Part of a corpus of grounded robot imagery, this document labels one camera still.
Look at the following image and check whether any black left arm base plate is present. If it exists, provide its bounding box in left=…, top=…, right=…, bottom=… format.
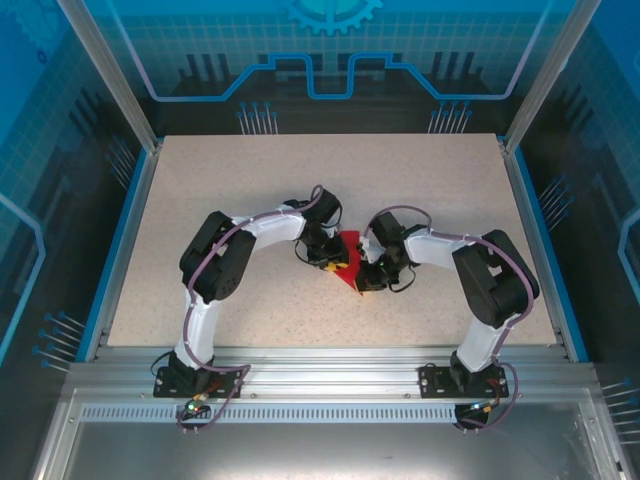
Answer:
left=152, top=364, right=247, bottom=400

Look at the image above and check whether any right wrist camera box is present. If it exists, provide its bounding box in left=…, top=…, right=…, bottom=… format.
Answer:
left=357, top=238, right=382, bottom=264

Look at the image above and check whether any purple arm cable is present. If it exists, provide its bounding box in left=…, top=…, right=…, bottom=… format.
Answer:
left=362, top=205, right=542, bottom=435
left=175, top=184, right=254, bottom=435

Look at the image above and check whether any aluminium table side rail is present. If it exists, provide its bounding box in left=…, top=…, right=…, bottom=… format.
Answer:
left=501, top=139, right=574, bottom=361
left=92, top=142, right=165, bottom=361

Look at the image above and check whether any wide aluminium mounting rail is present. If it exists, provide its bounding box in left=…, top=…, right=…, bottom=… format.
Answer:
left=63, top=343, right=600, bottom=404

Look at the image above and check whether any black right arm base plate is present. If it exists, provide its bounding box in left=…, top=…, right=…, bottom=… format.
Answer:
left=417, top=363, right=512, bottom=400

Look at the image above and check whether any steel sheet panel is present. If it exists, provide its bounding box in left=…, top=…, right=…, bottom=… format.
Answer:
left=29, top=387, right=629, bottom=480

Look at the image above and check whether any slotted grey cable duct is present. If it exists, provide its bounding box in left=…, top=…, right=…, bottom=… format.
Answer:
left=78, top=404, right=469, bottom=426

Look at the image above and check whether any cable connector with green light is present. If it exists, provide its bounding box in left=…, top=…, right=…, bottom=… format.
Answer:
left=178, top=392, right=214, bottom=420
left=464, top=397, right=501, bottom=419

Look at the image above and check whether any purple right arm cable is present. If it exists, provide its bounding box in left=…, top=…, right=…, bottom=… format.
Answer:
left=362, top=205, right=542, bottom=435

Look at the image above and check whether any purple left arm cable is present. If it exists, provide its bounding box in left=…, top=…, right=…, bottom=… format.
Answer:
left=175, top=184, right=254, bottom=435

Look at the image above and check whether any aluminium frame post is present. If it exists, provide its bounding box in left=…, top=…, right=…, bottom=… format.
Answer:
left=501, top=0, right=599, bottom=155
left=55, top=0, right=165, bottom=155

